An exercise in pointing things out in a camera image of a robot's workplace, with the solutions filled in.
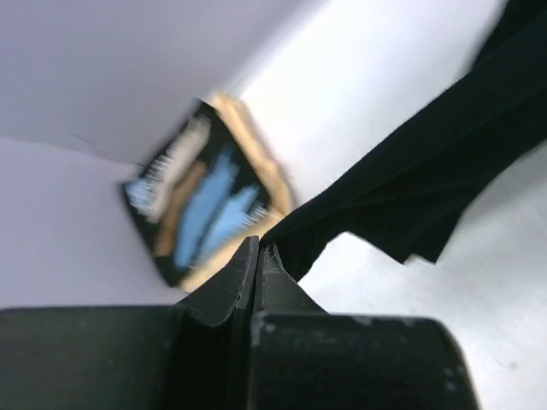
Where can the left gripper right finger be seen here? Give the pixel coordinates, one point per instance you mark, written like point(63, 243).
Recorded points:
point(276, 290)

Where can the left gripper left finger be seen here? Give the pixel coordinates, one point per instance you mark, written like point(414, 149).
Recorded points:
point(213, 303)

